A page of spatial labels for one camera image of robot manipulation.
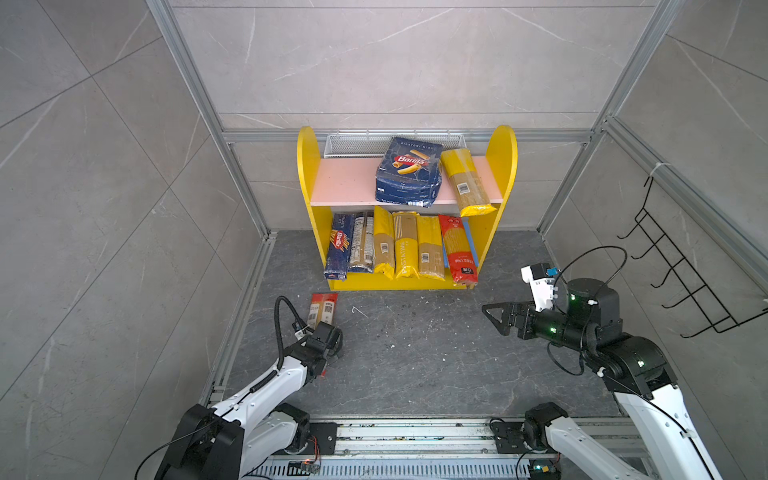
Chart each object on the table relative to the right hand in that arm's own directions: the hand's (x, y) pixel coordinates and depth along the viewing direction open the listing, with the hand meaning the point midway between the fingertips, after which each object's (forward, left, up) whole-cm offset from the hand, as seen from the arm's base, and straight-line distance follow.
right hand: (496, 304), depth 65 cm
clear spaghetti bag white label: (+29, +32, -12) cm, 45 cm away
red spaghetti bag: (+24, +1, -13) cm, 28 cm away
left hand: (+3, +44, -28) cm, 52 cm away
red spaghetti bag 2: (+15, +46, -27) cm, 55 cm away
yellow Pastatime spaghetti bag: (+40, +17, -14) cm, 46 cm away
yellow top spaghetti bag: (+29, +10, -13) cm, 34 cm away
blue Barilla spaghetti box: (+28, +39, -11) cm, 50 cm away
